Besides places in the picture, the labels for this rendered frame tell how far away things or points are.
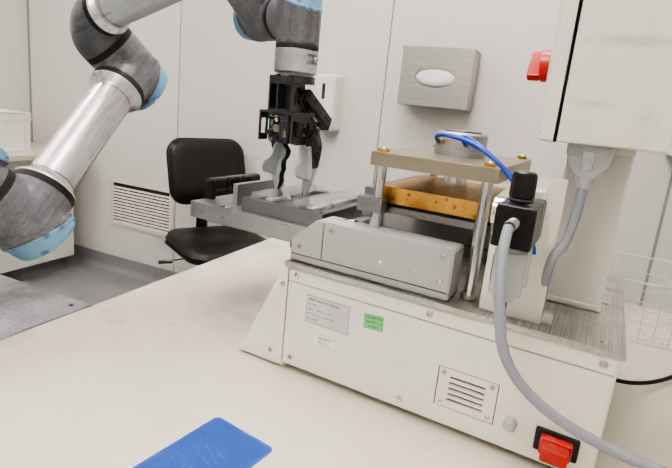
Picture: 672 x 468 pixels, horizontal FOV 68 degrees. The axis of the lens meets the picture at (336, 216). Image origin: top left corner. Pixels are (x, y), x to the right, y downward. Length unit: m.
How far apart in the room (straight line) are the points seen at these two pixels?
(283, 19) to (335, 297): 0.47
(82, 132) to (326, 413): 0.71
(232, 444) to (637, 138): 0.58
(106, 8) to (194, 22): 1.86
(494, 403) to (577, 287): 0.20
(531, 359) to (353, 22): 2.03
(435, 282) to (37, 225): 0.68
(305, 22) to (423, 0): 1.55
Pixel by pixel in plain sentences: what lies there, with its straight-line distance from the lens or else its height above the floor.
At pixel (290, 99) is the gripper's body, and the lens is 0.88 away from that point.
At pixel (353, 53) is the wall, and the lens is 2.47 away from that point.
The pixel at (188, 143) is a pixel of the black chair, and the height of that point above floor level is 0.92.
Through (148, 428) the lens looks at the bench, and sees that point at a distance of 0.72.
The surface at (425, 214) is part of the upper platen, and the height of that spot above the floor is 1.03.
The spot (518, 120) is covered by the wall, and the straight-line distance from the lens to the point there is 2.28.
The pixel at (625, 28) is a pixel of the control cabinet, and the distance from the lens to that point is 0.63.
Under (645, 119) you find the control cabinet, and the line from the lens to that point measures 0.62.
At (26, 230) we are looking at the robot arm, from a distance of 1.00.
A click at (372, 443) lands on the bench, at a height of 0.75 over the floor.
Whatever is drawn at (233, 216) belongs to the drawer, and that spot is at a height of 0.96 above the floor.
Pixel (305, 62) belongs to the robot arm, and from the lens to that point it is 0.88.
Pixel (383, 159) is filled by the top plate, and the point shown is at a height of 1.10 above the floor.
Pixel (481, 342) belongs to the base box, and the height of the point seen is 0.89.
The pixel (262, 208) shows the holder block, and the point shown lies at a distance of 0.87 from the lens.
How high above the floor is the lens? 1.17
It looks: 12 degrees down
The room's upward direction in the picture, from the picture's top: 6 degrees clockwise
